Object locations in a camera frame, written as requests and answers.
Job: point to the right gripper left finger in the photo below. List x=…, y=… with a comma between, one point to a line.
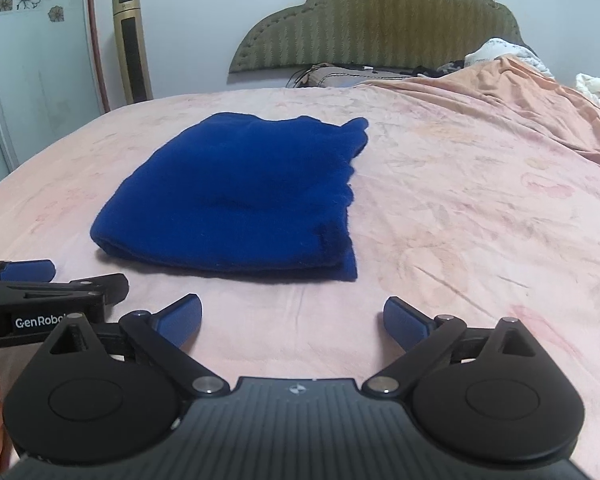
x=140, y=356

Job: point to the white crumpled blanket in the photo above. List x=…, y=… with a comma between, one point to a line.
x=498, y=47

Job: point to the brown patterned pillow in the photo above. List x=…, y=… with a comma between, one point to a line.
x=326, y=75

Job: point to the dark clothes pile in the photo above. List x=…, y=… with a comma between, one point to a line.
x=441, y=71

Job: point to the blue knit garment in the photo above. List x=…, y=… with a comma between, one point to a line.
x=238, y=194

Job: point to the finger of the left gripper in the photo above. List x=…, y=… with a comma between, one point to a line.
x=102, y=290
x=36, y=271

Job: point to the white flowered wardrobe door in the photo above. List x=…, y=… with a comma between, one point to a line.
x=48, y=84

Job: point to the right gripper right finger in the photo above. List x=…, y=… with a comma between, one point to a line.
x=429, y=344

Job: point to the pink floral bed sheet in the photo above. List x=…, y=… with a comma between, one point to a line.
x=477, y=195

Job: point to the olive padded headboard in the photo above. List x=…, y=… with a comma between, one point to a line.
x=379, y=33

